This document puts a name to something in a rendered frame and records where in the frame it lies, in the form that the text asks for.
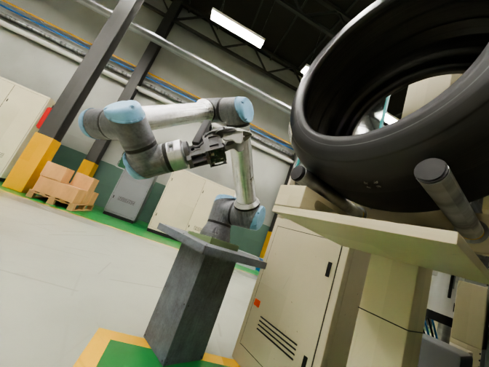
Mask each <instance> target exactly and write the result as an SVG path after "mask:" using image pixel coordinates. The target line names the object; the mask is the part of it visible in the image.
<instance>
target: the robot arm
mask: <svg viewBox="0 0 489 367"><path fill-rule="evenodd" d="M253 116H254V111H253V105H252V103H251V102H250V100H249V99H248V98H246V97H239V96H237V97H232V98H203V99H199V100H198V101H197V102H196V103H179V104H167V105H157V106H141V105H140V104H139V103H138V102H137V101H135V100H123V101H119V102H115V103H112V104H109V105H107V106H106V107H105V108H88V109H86V110H84V111H83V112H82V113H80V115H79V119H78V123H79V128H80V130H81V131H82V132H83V133H84V134H85V135H86V136H87V137H89V138H93V139H95V140H100V139H103V140H114V141H119V142H120V144H121V145H122V148H123V149H124V151H125V153H124V154H123V163H124V165H125V167H126V170H127V172H128V173H129V174H130V176H131V177H133V178H134V179H136V180H143V179H149V178H151V177H154V176H158V175H163V174H166V173H171V172H175V171H179V170H184V169H187V168H188V167H190V169H191V168H195V167H200V166H203V165H208V164H210V167H215V166H219V165H224V164H227V161H226V160H227V159H226V153H225V151H228V150H230V151H231V162H232V167H233V174H234V184H235V190H236V197H233V196H231V195H227V194H219V195H217V196H216V198H215V200H214V203H213V205H212V209H211V211H210V215H209V218H208V220H207V223H206V224H205V225H204V227H203V228H202V230H201V231H200V234H203V235H206V236H209V237H214V238H216V239H219V240H222V241H225V242H230V228H231V225H234V226H239V227H242V228H246V229H250V230H259V229H260V228H261V226H262V225H263V222H264V219H265V215H266V209H265V207H264V206H262V205H260V201H259V199H258V198H257V197H255V182H254V173H253V156H252V148H251V139H250V137H251V136H252V133H251V132H250V122H251V121H252V120H253ZM195 122H201V123H202V124H201V126H200V128H199V130H198V131H197V133H196V135H195V137H194V139H193V140H192V144H193V145H191V146H189V144H188V142H187V141H184V142H182V141H181V140H176V141H171V142H168V143H160V144H158V143H157V142H156V139H155V137H154V134H153V132H152V130H158V129H162V128H166V127H174V126H178V125H186V124H191V123H195ZM216 122H226V127H218V128H216V129H213V128H212V123H216ZM222 138H223V140H224V141H225V142H223V140H222ZM218 162H223V163H221V164H218V165H215V163H218Z"/></svg>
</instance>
